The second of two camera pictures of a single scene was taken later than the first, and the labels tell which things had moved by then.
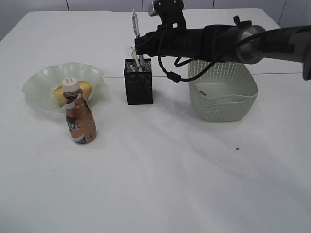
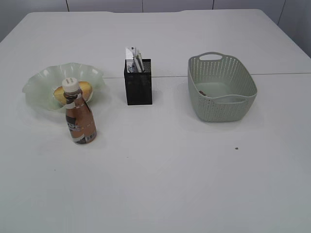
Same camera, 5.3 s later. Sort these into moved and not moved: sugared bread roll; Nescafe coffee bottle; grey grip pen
Moved: grey grip pen
Not moved: Nescafe coffee bottle; sugared bread roll
